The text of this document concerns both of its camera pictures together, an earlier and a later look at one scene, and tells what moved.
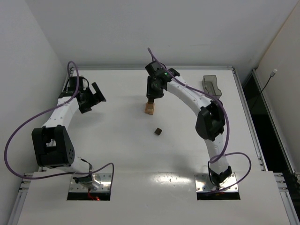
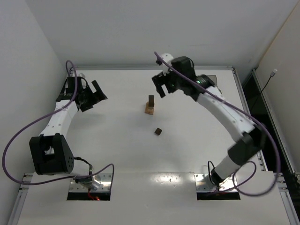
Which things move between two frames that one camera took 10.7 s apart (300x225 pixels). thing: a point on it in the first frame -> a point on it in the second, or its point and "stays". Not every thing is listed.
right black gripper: (153, 95) -> (162, 82)
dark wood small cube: (158, 131) stays
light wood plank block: (150, 111) stays
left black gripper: (94, 99) stays
